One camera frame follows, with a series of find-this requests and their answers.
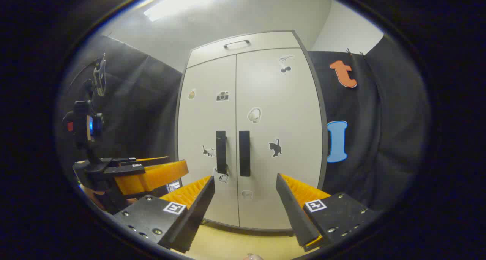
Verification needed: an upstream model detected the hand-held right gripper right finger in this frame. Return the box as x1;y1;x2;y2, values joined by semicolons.
276;173;376;252

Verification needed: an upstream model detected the white door with camera sticker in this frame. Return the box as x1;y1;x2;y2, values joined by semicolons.
177;55;240;227

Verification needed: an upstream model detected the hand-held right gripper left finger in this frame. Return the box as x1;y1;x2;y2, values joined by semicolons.
113;175;215;254

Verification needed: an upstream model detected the white blue printed box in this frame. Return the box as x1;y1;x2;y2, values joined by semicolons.
166;179;183;195

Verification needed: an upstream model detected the white cabinet drawer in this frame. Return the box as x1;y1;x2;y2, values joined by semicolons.
186;31;302;68

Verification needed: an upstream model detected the white double-door shoe cabinet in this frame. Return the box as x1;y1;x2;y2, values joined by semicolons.
175;30;328;233

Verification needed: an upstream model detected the black backdrop cloth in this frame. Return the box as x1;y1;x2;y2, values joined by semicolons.
307;34;431;215
57;34;183;200

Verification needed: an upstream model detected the white door with headphones sticker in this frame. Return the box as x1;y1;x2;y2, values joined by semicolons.
235;47;325;232

